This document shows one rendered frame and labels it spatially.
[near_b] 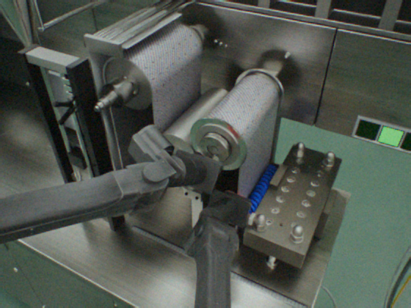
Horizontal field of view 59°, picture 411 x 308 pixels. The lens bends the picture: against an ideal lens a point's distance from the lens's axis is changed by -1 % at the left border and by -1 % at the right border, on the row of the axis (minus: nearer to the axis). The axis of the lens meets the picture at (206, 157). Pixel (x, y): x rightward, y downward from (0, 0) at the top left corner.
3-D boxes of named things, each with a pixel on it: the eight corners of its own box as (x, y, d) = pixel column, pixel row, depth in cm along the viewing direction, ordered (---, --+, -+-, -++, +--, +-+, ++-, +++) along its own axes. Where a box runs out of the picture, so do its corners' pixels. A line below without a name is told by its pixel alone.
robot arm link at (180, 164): (168, 194, 65) (189, 171, 63) (144, 166, 66) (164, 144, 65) (184, 192, 71) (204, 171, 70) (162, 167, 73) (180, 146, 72)
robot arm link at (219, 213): (225, 220, 77) (204, 203, 78) (209, 243, 79) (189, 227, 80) (236, 211, 83) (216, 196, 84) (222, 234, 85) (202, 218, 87)
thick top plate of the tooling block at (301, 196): (242, 243, 98) (244, 229, 94) (291, 157, 125) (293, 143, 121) (300, 268, 93) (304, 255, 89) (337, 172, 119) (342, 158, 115)
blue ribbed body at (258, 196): (239, 216, 100) (240, 207, 98) (268, 169, 115) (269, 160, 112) (251, 221, 99) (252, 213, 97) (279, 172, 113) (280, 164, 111)
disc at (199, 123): (187, 154, 93) (192, 108, 82) (188, 153, 93) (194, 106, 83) (239, 179, 89) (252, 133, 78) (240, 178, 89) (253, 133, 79)
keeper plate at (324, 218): (314, 236, 107) (321, 211, 100) (323, 213, 114) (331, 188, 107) (322, 239, 107) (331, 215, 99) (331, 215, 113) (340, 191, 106)
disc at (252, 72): (230, 105, 110) (239, 61, 99) (231, 104, 110) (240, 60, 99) (276, 124, 106) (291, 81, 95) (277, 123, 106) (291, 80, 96)
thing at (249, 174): (235, 218, 100) (239, 168, 87) (267, 166, 115) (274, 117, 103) (237, 218, 99) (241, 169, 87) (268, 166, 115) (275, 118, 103)
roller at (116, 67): (111, 101, 97) (101, 52, 87) (163, 62, 113) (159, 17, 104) (155, 116, 92) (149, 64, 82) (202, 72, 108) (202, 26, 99)
